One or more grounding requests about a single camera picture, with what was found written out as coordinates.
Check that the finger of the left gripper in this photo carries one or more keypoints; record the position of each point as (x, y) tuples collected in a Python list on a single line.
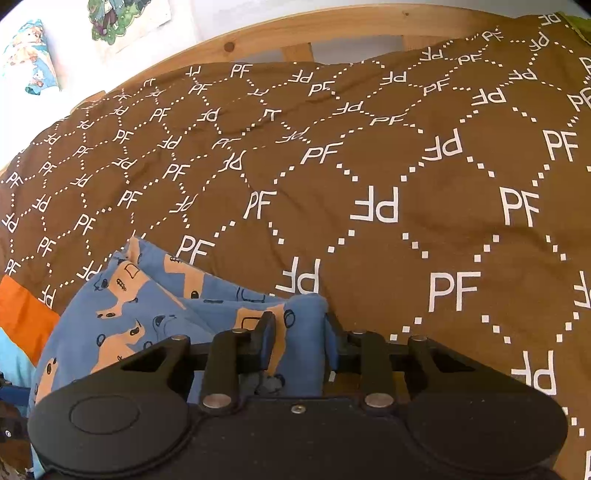
[(14, 399)]

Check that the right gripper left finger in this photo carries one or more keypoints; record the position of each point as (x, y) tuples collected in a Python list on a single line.
[(232, 353)]

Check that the wooden bed frame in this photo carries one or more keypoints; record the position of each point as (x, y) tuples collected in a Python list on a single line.
[(418, 26)]

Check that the blue orange patterned pants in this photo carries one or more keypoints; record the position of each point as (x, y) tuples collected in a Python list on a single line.
[(116, 392)]

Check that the brown PF patterned blanket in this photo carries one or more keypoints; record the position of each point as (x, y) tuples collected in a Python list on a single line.
[(443, 191)]

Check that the anime poster green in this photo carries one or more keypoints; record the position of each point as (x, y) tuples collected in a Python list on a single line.
[(111, 19)]

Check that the anime poster blue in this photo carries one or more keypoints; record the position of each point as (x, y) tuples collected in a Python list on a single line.
[(27, 60)]

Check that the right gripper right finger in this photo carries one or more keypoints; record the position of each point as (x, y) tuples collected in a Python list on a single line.
[(366, 354)]

